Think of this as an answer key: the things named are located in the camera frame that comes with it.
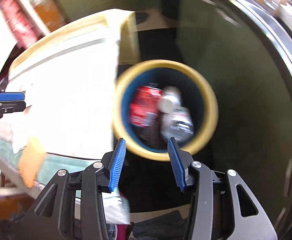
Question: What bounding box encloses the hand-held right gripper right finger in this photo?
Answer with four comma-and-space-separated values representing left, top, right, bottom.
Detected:
167, 137, 279, 240

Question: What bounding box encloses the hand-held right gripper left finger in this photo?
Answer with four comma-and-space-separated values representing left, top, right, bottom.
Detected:
23, 138, 127, 240

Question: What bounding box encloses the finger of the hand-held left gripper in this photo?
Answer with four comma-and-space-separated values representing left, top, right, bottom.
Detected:
0, 101, 27, 113
0, 92, 26, 102

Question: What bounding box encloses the clear plastic water bottle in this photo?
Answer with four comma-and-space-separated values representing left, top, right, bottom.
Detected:
159, 106, 195, 143

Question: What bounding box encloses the small white drink bottle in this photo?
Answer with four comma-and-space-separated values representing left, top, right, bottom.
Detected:
157, 86, 182, 113

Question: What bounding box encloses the red soda can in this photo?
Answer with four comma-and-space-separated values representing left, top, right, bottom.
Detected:
128, 85, 164, 128

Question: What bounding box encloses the yellow rimmed blue bin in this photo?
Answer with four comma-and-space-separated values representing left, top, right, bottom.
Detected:
112, 59, 219, 162

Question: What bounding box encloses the white crumpled plastic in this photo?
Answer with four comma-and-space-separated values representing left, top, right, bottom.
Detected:
103, 196, 132, 226

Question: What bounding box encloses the orange foam fruit net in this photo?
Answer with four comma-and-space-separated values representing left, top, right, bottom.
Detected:
18, 140, 46, 189

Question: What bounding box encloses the patterned tablecloth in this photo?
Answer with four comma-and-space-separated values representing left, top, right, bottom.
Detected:
0, 9, 141, 198

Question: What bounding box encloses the dark cloth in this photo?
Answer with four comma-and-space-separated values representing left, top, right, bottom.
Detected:
133, 211, 192, 240

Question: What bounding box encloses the red checkered apron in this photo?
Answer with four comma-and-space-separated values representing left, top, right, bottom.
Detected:
0, 0, 44, 48

